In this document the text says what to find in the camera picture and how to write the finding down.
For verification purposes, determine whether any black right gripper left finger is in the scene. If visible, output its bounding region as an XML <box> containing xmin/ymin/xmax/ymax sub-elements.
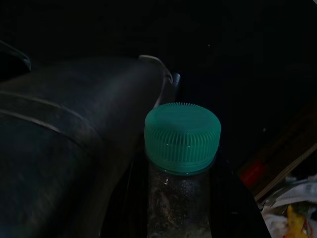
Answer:
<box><xmin>0</xmin><ymin>54</ymin><xmax>174</xmax><ymax>238</ymax></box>

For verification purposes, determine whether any white plastic bag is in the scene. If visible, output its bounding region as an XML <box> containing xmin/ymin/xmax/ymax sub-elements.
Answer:
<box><xmin>257</xmin><ymin>173</ymin><xmax>317</xmax><ymax>238</ymax></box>

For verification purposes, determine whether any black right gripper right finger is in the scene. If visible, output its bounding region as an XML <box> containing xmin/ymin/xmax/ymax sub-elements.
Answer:
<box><xmin>210</xmin><ymin>158</ymin><xmax>272</xmax><ymax>238</ymax></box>

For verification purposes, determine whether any small water bottle teal cap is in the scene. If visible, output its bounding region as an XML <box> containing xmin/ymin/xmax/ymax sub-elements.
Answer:
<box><xmin>144</xmin><ymin>101</ymin><xmax>222</xmax><ymax>238</ymax></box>

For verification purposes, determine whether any wooden board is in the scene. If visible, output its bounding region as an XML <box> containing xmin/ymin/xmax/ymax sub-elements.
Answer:
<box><xmin>236</xmin><ymin>99</ymin><xmax>317</xmax><ymax>201</ymax></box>

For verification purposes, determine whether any small red box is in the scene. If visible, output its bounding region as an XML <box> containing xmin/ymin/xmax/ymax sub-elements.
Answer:
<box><xmin>240</xmin><ymin>160</ymin><xmax>267</xmax><ymax>187</ymax></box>

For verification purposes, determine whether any yellow packet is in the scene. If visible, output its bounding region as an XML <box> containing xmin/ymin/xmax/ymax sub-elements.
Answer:
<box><xmin>286</xmin><ymin>204</ymin><xmax>313</xmax><ymax>238</ymax></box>

